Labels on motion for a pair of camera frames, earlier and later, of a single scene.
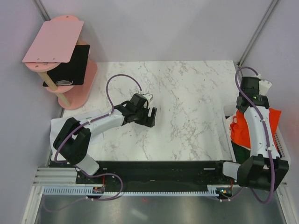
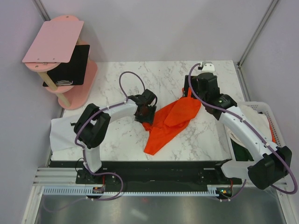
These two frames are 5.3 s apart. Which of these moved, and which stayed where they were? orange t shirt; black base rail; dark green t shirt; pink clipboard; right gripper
Moved: orange t shirt; right gripper
Stayed: dark green t shirt; black base rail; pink clipboard
